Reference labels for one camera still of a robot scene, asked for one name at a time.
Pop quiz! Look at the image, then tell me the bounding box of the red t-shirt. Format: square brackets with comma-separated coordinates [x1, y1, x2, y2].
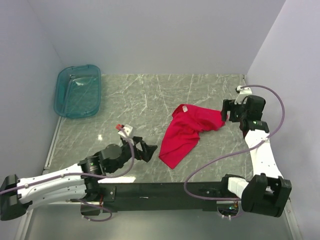
[158, 104, 225, 170]

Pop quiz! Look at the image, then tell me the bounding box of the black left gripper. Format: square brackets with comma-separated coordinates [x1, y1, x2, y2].
[109, 135, 158, 173]

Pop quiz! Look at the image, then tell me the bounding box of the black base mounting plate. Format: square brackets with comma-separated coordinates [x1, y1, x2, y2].
[69, 181, 241, 216]

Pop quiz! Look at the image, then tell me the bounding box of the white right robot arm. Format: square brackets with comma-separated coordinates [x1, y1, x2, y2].
[219, 95, 292, 218]

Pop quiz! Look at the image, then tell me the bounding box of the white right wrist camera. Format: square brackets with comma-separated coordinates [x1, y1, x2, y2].
[234, 85, 252, 105]

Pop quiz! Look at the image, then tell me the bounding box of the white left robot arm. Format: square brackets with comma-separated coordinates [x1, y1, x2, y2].
[0, 136, 158, 221]

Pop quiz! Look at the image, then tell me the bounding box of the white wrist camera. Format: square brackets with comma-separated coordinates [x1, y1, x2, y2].
[116, 124, 135, 139]
[234, 85, 252, 105]

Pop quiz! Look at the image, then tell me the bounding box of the teal transparent plastic bin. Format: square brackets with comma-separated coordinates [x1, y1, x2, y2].
[53, 64, 102, 119]

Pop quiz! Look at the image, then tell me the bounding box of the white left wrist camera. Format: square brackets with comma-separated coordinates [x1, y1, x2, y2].
[116, 124, 135, 139]

